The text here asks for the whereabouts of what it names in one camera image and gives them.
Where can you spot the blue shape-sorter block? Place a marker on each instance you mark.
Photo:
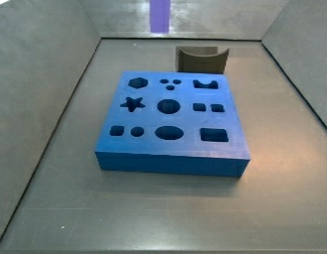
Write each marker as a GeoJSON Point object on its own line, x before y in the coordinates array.
{"type": "Point", "coordinates": [172, 123]}

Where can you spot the dark curved holder piece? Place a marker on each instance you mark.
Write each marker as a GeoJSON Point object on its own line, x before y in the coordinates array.
{"type": "Point", "coordinates": [202, 59]}

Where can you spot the purple vertical strip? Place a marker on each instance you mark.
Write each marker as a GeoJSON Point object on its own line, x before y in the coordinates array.
{"type": "Point", "coordinates": [159, 16]}

